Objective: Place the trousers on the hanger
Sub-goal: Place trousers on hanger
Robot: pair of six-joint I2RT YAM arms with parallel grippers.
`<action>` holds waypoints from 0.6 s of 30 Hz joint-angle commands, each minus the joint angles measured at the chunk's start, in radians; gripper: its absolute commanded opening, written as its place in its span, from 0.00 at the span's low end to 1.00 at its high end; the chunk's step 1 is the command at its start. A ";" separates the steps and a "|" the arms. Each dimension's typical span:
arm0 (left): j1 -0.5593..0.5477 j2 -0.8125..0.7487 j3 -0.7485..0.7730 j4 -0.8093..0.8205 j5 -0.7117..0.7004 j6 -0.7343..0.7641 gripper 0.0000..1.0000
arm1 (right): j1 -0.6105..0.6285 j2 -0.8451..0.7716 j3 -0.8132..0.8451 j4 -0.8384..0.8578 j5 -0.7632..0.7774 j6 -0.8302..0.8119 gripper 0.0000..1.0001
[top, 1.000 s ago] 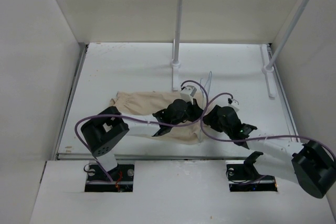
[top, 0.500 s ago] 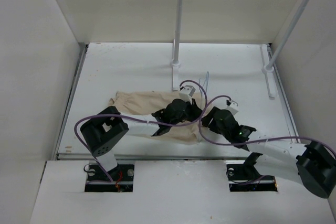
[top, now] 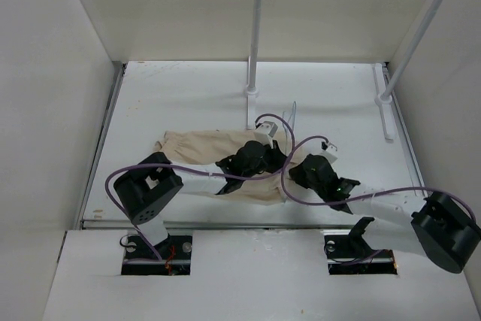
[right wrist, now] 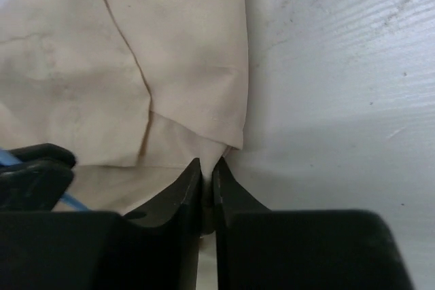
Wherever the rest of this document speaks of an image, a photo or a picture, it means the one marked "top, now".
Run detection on beige trousers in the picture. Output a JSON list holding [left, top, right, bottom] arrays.
[[153, 130, 283, 205]]

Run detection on white centre rack pole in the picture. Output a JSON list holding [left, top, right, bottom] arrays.
[[244, 0, 262, 129]]

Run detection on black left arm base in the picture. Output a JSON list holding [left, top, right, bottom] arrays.
[[119, 234, 193, 276]]

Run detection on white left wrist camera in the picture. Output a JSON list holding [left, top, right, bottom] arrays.
[[253, 121, 278, 148]]

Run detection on aluminium left frame rail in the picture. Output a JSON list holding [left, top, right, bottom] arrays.
[[72, 61, 127, 230]]

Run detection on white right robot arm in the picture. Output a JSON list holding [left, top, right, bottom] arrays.
[[289, 155, 480, 274]]

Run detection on white right rack pole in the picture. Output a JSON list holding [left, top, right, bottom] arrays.
[[373, 0, 443, 142]]

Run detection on aluminium front frame rail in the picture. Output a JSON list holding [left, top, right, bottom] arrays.
[[79, 220, 352, 230]]

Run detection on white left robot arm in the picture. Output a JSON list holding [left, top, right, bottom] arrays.
[[113, 141, 287, 260]]

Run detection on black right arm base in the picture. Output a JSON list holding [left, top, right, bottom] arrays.
[[323, 217, 398, 276]]

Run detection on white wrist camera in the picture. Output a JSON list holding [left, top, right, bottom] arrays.
[[320, 141, 338, 163], [253, 121, 278, 148]]

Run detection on aluminium right frame rail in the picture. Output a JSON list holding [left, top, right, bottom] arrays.
[[373, 62, 425, 186]]

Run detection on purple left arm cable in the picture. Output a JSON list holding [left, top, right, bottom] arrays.
[[104, 114, 295, 264]]

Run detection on aluminium frame rail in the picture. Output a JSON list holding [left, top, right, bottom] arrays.
[[79, 220, 352, 230], [72, 61, 127, 230], [373, 62, 425, 186]]

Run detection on white rack pole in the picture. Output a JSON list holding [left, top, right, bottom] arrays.
[[373, 0, 443, 142], [244, 0, 262, 129]]

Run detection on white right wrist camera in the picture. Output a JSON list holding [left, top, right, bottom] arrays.
[[320, 141, 338, 163]]

